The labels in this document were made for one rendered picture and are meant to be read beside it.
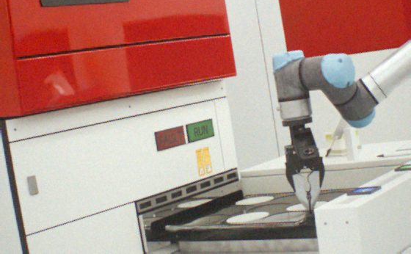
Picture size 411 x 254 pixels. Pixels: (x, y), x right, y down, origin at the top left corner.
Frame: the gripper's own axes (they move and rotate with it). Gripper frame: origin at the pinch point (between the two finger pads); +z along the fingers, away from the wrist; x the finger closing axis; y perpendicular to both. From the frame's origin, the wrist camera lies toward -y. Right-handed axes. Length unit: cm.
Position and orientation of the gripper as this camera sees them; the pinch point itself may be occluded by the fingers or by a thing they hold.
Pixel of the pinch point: (310, 205)
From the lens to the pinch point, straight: 204.3
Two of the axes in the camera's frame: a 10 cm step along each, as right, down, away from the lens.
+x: -9.9, 1.5, 0.1
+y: 0.0, -0.5, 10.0
